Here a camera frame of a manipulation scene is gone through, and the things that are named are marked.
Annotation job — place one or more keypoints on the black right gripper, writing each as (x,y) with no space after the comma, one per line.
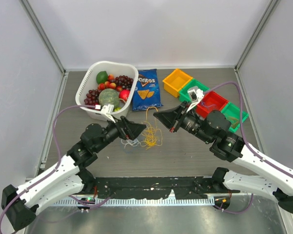
(172,118)

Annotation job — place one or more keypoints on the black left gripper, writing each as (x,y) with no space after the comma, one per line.
(128,129)

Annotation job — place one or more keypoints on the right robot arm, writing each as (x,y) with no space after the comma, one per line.
(272,180)

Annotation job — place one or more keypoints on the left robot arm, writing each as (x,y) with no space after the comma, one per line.
(68,176)

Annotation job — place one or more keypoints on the green plastic bin near yellow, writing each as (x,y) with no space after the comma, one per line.
(183,93)

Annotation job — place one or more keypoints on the blue Doritos chip bag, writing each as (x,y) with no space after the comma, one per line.
(147,91)

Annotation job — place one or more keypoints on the small watermelon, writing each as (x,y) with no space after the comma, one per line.
(109,96)

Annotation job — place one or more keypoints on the red plastic bin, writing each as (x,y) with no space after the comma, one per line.
(211,101)

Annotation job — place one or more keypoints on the lower purple grape bunch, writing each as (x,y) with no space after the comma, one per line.
(92,99)

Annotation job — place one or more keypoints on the purple grape bunch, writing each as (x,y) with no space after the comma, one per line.
(92,99)
(123,82)

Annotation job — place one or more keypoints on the upper purple grape bunch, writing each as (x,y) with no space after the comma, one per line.
(123,82)

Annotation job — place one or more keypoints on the peaches in basket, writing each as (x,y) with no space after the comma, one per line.
(110,83)

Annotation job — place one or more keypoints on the green lime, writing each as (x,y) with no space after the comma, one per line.
(102,77)

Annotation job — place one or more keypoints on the green plastic bin far right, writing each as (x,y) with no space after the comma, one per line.
(232,114)

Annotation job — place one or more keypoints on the white fruit basket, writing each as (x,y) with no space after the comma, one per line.
(89,81)

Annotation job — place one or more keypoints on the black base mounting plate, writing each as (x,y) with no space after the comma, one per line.
(184,187)

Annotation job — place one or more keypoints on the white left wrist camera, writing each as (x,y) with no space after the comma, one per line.
(105,113)

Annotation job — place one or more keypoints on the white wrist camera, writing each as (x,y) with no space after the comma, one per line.
(196,95)
(105,113)

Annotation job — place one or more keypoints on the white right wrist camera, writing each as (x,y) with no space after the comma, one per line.
(196,95)

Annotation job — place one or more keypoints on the white slotted cable duct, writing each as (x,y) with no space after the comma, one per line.
(169,201)

